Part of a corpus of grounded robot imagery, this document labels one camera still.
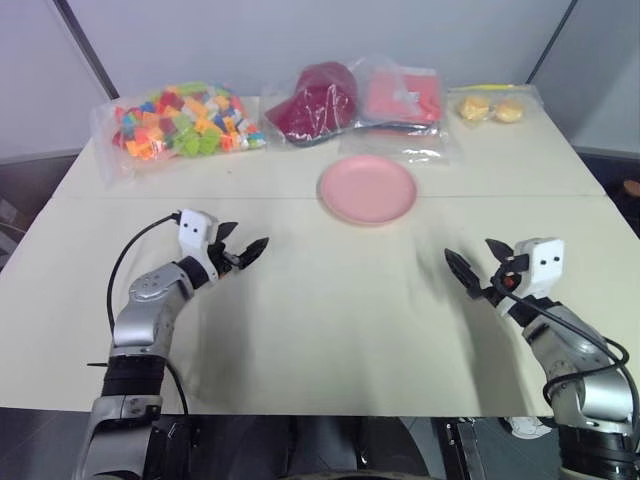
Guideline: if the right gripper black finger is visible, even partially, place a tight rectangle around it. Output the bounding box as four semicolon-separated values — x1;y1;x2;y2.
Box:
444;247;485;300
484;238;514;262

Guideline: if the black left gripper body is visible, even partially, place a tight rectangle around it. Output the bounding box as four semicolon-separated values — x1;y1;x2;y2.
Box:
207;240;245;279

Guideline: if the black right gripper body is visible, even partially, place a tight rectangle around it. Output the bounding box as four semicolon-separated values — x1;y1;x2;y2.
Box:
480;253;531;308

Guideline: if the pink round plate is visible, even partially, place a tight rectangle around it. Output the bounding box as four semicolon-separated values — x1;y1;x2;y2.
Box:
317;154;419;229

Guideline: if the bag of colourful building blocks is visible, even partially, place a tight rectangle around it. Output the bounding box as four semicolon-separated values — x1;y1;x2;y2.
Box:
89;79;270;189

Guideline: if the clear zip bag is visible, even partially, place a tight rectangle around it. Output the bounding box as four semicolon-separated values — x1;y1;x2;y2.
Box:
446;82;544;132

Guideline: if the bagged dark red cap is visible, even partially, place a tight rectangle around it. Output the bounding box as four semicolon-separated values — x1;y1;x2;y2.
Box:
261;60;362;151

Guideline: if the bagged pink red cloth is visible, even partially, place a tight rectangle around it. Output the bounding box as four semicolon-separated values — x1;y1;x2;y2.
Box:
338;54;464;167

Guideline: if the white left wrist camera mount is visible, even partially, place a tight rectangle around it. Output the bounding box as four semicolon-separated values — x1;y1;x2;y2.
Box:
176;209;220;282

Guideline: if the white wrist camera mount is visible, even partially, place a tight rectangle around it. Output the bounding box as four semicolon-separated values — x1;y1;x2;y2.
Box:
509;238;567;301
176;209;220;282

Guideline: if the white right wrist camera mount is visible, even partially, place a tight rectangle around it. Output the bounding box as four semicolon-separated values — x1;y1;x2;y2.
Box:
509;238;567;301

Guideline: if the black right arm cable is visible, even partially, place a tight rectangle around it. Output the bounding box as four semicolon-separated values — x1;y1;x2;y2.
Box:
502;289;640;417

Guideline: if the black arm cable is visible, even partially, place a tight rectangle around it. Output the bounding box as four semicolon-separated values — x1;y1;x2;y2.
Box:
502;289;640;417
106;213;190;416

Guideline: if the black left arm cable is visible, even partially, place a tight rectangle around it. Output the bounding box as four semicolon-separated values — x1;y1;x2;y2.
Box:
106;213;190;416

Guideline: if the black box frame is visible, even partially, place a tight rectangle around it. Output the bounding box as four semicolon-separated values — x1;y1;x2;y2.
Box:
438;417;504;480

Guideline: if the dark partition frame strip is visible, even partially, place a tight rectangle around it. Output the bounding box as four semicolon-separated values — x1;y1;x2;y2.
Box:
60;0;120;100
523;0;577;84

